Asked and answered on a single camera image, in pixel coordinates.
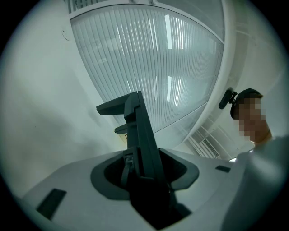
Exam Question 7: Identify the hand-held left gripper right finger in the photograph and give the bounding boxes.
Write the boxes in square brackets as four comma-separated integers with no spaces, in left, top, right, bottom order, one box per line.
[158,148,240,231]

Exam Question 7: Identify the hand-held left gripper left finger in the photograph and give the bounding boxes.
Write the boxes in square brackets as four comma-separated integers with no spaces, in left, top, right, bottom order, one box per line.
[19,149,158,231]

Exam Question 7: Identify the black rectangular box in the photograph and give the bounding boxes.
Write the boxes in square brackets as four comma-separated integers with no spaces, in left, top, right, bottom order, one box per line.
[96,90,192,231]

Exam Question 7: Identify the ceiling air vent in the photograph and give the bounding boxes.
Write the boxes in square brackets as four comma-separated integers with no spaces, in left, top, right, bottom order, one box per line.
[201,138,220,158]

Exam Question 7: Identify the black head camera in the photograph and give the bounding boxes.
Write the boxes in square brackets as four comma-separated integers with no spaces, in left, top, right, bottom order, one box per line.
[218,88,238,111]

